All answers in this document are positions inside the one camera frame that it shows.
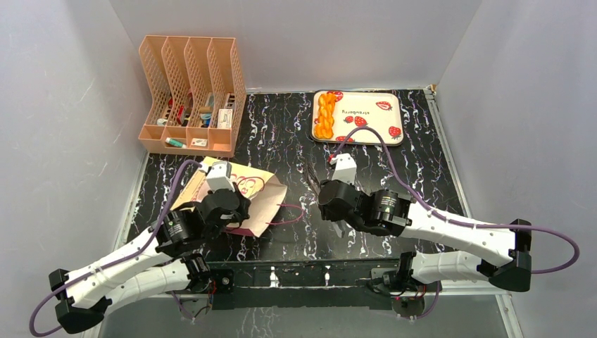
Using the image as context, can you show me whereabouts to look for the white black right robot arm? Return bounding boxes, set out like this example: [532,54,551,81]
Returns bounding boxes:
[318,180,532,292]

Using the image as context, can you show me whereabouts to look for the pink paper gift bag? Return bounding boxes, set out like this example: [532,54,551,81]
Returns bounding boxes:
[171,162,304,237]

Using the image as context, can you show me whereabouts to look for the silver metal tongs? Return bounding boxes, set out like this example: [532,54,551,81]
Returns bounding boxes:
[302,160,347,238]

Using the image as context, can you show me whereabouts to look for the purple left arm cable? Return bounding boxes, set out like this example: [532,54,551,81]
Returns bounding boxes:
[28,159,203,338]

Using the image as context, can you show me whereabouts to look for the peach plastic file organizer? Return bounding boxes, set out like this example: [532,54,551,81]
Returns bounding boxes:
[139,35,246,158]

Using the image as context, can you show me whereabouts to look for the white medicine box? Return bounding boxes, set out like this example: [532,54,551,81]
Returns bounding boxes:
[217,108,234,129]

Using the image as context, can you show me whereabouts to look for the small white card box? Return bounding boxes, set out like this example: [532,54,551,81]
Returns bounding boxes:
[189,138,208,148]

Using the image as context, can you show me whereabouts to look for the aluminium frame rail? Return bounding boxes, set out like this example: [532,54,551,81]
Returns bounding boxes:
[91,265,512,299]

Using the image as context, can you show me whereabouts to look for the strawberry print metal tray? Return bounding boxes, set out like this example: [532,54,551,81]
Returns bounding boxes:
[311,91,404,146]

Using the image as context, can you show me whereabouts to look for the orange braided fake bread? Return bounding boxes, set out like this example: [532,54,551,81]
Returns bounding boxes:
[314,92,337,140]

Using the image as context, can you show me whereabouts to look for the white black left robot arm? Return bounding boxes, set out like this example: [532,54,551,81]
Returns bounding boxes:
[49,189,251,334]

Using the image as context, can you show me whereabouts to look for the green white tube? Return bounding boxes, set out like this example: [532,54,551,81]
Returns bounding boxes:
[165,137,187,149]

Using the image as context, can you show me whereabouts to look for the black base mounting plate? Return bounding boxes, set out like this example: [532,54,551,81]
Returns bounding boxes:
[165,258,441,320]

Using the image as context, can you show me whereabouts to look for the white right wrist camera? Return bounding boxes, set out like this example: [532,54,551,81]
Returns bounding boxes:
[329,153,357,184]

